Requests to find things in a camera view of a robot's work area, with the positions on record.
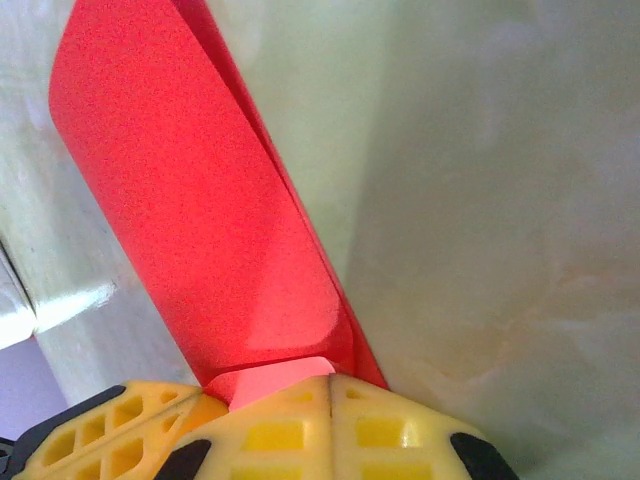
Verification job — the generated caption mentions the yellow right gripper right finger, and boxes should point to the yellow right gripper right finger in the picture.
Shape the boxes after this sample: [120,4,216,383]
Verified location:
[330,374,519,480]

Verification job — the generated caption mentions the red paper sheet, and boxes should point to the red paper sheet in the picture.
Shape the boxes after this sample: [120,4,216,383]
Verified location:
[48,0,389,416]

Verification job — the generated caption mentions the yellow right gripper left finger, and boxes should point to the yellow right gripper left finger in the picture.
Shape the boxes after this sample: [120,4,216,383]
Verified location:
[154,374,333,480]

